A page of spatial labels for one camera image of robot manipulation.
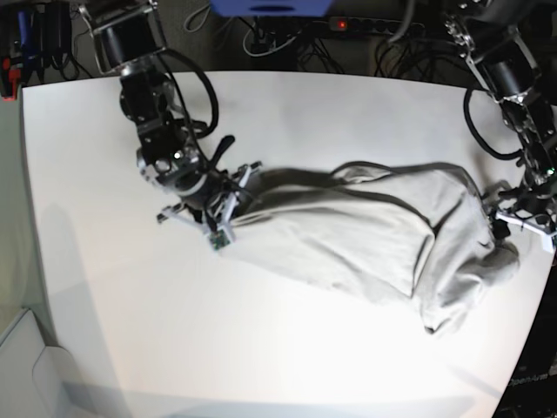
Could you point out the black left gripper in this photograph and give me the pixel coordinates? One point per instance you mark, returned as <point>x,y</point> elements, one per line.
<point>533,201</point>

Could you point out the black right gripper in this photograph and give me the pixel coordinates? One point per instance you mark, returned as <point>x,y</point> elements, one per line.
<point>185,174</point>

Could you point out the beige t-shirt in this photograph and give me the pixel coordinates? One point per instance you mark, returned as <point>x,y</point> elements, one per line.
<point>417,236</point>

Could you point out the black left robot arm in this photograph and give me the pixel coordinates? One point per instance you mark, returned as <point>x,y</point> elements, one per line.
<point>488,37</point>

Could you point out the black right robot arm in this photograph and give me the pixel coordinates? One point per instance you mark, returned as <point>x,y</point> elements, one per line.
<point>129,42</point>

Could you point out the blue box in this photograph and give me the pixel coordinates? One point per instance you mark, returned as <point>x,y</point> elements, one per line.
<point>271,8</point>

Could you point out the red black tool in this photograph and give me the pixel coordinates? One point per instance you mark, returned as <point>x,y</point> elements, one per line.
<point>10,77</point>

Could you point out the black power strip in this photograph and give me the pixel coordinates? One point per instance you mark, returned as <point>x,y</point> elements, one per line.
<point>363,25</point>

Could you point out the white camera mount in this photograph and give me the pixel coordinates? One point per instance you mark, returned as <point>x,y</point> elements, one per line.
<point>501,220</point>

